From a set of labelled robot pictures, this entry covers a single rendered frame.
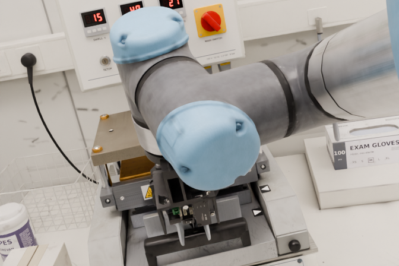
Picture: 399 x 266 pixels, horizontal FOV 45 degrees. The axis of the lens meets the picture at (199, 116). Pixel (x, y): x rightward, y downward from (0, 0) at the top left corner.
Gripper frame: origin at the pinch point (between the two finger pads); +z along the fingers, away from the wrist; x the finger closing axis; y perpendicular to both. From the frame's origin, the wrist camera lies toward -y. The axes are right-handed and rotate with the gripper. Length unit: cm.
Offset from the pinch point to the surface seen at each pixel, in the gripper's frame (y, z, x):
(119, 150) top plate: -11.7, -6.8, -8.8
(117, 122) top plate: -23.4, -2.8, -9.7
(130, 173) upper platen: -11.2, -1.8, -8.3
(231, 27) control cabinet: -35.8, -9.8, 14.7
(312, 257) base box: 5.2, 7.3, 16.3
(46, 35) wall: -79, 7, -30
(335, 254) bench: -7.8, 29.8, 26.2
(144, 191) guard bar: -7.9, -0.6, -6.5
